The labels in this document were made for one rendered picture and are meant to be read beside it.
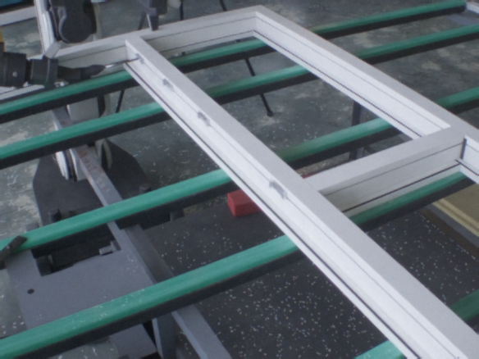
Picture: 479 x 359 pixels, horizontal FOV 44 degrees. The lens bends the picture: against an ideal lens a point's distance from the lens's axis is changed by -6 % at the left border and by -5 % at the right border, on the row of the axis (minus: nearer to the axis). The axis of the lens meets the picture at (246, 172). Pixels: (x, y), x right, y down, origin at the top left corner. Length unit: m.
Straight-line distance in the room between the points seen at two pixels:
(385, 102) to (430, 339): 0.73
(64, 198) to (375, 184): 1.53
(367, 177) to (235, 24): 0.87
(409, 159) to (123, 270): 0.57
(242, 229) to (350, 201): 0.45
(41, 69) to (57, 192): 1.03
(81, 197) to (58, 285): 1.40
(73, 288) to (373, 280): 0.48
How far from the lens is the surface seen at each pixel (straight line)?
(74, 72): 1.56
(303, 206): 1.04
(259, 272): 1.05
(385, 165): 1.16
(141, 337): 1.34
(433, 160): 1.25
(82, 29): 1.88
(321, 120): 3.19
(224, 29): 1.85
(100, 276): 1.05
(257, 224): 1.54
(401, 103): 1.42
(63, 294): 1.04
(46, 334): 0.97
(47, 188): 2.53
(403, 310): 0.91
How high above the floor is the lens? 1.56
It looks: 34 degrees down
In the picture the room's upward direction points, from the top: 1 degrees counter-clockwise
